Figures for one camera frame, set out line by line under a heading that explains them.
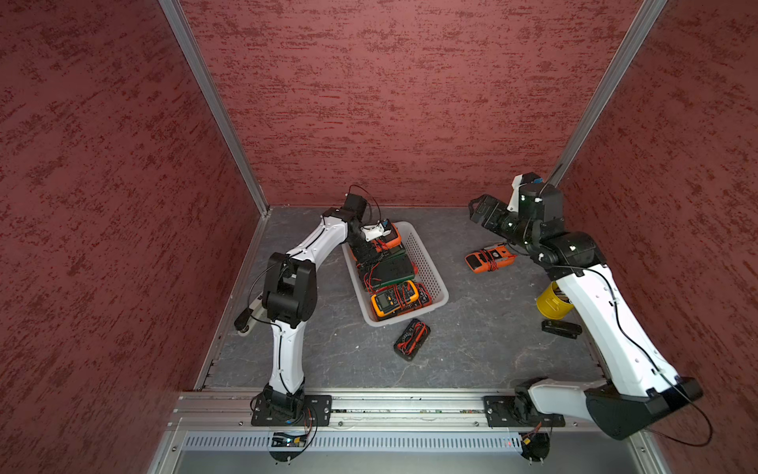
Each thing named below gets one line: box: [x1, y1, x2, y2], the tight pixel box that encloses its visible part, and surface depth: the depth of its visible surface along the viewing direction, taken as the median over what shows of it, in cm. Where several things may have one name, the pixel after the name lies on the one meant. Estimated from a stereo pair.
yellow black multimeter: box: [370, 280, 420, 317], surface depth 88 cm
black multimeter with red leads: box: [393, 317, 432, 363], surface depth 85 cm
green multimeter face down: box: [372, 248, 415, 290], surface depth 94 cm
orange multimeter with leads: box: [463, 242, 518, 274], surface depth 102 cm
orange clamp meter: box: [371, 221, 402, 253], surface depth 94 cm
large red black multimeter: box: [408, 279, 420, 304], surface depth 89 cm
